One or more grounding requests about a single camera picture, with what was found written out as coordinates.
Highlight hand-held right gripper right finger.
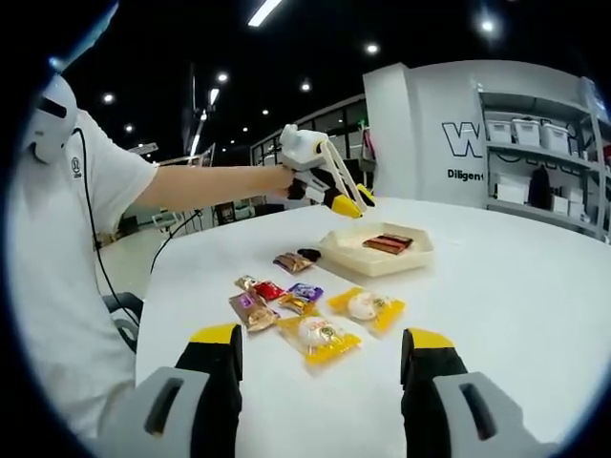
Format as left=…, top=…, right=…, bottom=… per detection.
left=399, top=326, right=560, bottom=458

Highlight white storage box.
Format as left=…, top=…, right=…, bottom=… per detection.
left=486, top=118, right=515, bottom=144
left=513, top=117, right=543, bottom=147
left=540, top=122, right=572, bottom=153

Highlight large gold purple food packet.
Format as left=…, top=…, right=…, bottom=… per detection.
left=227, top=290, right=282, bottom=334

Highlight large white carton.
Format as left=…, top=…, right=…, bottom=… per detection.
left=494, top=172, right=531, bottom=205

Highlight white neck-worn device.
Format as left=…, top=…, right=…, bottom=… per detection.
left=26, top=73, right=80, bottom=166

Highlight cream hexagonal container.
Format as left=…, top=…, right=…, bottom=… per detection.
left=317, top=220, right=435, bottom=278

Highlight grey chair armrest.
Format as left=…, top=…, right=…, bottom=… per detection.
left=102, top=290, right=144, bottom=355

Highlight black bag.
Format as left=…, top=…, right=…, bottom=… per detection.
left=528, top=165, right=551, bottom=210

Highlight small red snack packet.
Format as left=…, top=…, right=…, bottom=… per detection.
left=252, top=281, right=286, bottom=302

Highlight ceiling strip light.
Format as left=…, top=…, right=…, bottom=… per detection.
left=246, top=0, right=284, bottom=28

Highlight brown gold wafer food packet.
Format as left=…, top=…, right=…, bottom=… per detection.
left=272, top=251, right=315, bottom=274

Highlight yellow pastry food packet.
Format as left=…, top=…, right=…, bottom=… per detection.
left=327, top=285, right=407, bottom=335
left=276, top=314, right=363, bottom=367

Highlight person in white shirt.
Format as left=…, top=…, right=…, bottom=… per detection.
left=7, top=109, right=159, bottom=443

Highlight purple candy food packet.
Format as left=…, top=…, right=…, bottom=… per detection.
left=287, top=282, right=325, bottom=302

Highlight long red snack bar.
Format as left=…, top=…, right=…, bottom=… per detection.
left=361, top=237, right=410, bottom=253

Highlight orange gold candy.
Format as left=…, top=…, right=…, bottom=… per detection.
left=276, top=294, right=311, bottom=316

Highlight person's left hand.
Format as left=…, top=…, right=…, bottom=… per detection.
left=272, top=166, right=300, bottom=200

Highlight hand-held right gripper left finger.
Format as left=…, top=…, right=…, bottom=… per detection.
left=95, top=323, right=244, bottom=458

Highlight grey metal shelf unit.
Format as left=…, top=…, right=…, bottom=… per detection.
left=476, top=78, right=611, bottom=239

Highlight stacked small white cartons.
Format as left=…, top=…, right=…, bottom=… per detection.
left=551, top=188, right=586, bottom=220

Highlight black device cable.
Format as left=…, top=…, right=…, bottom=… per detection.
left=71, top=127, right=204, bottom=330

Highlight group of ceiling spotlights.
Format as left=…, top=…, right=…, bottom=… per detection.
left=101, top=17, right=496, bottom=135

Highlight cream plastic food tongs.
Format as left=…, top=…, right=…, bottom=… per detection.
left=312, top=136, right=369, bottom=219

